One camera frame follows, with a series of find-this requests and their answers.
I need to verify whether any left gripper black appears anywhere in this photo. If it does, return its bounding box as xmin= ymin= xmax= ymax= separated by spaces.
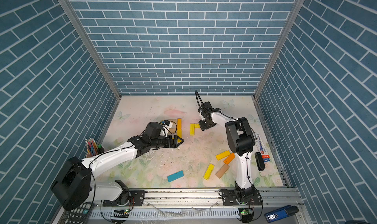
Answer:
xmin=149 ymin=135 xmax=184 ymax=148

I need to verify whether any teal block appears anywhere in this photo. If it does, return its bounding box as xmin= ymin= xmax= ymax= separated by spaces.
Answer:
xmin=167 ymin=171 xmax=184 ymax=182

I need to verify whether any orange block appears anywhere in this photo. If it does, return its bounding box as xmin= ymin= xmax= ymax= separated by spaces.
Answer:
xmin=224 ymin=153 xmax=235 ymax=165
xmin=177 ymin=119 xmax=182 ymax=130

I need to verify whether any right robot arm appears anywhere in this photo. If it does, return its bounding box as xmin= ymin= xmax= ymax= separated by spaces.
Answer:
xmin=199 ymin=108 xmax=263 ymax=205

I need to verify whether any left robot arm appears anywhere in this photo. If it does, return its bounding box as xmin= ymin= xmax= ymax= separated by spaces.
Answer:
xmin=51 ymin=122 xmax=184 ymax=211

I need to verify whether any yellow block diagonal right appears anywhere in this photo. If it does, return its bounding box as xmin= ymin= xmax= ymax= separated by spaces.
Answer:
xmin=216 ymin=150 xmax=231 ymax=161

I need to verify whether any pen holder cup with pens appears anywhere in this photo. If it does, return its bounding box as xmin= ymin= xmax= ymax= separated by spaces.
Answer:
xmin=84 ymin=138 xmax=105 ymax=158

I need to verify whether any toothpaste tube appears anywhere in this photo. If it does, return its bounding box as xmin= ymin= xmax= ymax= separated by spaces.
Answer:
xmin=255 ymin=132 xmax=271 ymax=163

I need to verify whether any black remote device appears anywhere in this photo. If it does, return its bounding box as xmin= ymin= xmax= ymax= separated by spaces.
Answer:
xmin=255 ymin=152 xmax=266 ymax=172

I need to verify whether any black calculator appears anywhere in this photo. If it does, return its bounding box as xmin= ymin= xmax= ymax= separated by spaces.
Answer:
xmin=59 ymin=202 xmax=94 ymax=224

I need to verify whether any blue handheld device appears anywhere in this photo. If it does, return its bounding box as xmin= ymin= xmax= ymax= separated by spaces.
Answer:
xmin=264 ymin=205 xmax=299 ymax=223

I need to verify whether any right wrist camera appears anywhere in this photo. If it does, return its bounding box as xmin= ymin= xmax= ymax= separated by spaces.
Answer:
xmin=201 ymin=101 xmax=214 ymax=112

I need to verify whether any white cable duct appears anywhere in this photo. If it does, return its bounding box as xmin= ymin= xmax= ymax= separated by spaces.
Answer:
xmin=89 ymin=207 xmax=241 ymax=221

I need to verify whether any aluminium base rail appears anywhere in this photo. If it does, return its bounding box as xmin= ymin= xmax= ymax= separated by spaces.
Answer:
xmin=128 ymin=187 xmax=304 ymax=208

